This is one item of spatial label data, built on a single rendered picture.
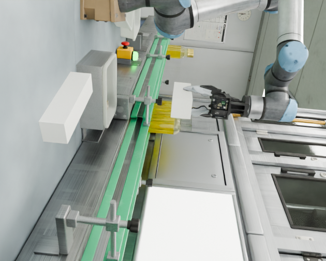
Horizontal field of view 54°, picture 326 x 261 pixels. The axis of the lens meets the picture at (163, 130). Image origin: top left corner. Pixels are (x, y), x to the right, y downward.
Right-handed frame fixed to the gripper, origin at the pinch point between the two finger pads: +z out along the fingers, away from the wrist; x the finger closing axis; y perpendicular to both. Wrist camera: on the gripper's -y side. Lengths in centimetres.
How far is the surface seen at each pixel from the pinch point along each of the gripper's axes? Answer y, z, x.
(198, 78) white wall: -637, -45, 109
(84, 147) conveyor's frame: 6.7, 32.2, 18.2
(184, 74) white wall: -635, -12, 101
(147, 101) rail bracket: -13.5, 13.9, 5.8
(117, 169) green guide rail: 14.3, 19.2, 21.2
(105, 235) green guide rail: 40, 17, 26
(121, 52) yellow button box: -53, 31, -7
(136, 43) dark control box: -80, 28, -9
